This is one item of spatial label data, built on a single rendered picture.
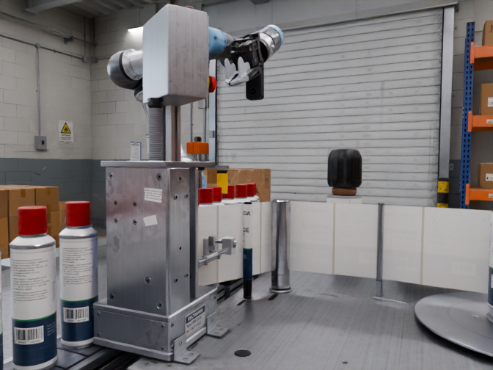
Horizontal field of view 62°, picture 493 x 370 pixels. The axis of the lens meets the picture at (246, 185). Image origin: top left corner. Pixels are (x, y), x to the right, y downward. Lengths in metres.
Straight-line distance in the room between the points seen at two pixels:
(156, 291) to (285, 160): 5.07
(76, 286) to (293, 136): 5.05
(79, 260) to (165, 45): 0.50
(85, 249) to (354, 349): 0.40
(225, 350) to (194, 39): 0.64
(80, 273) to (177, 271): 0.14
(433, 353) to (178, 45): 0.73
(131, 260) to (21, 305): 0.14
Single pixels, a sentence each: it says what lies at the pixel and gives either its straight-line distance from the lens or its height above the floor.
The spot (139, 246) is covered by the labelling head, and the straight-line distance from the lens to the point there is 0.57.
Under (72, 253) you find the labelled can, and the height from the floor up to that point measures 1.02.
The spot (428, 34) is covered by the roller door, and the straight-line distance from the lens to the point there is 5.42.
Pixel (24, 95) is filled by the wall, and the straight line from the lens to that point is 7.18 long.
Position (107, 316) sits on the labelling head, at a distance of 0.63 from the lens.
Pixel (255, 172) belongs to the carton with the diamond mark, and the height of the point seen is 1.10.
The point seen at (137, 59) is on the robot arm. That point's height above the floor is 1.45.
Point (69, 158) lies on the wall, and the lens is 7.58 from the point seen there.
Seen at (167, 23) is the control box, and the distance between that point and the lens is 0.93.
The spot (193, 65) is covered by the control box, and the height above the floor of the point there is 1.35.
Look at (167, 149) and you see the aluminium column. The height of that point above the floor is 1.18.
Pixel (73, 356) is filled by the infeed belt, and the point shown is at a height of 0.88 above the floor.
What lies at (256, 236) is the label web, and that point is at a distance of 0.82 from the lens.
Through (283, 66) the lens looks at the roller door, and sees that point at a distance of 5.75.
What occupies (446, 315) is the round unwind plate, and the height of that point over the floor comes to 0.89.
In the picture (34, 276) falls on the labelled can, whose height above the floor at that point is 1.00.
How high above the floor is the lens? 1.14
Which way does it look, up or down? 3 degrees down
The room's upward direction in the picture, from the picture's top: straight up
